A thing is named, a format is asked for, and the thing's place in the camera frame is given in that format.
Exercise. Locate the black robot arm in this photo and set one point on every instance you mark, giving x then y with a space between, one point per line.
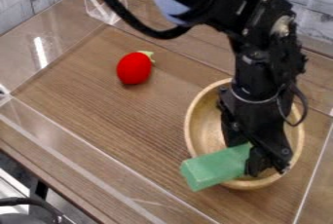
263 35

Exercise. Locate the light wooden bowl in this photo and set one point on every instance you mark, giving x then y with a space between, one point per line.
204 134

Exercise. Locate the red plush strawberry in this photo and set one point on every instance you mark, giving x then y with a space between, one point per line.
134 67

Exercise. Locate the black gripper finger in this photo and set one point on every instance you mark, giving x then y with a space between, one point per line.
233 134
263 160

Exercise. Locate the clear acrylic tray wall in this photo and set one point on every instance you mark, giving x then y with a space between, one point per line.
106 188

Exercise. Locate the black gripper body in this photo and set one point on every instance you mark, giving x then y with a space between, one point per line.
261 118

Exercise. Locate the green rectangular block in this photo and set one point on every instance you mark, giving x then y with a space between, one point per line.
214 168

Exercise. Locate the clear acrylic corner bracket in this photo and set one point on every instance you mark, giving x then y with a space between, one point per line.
101 12

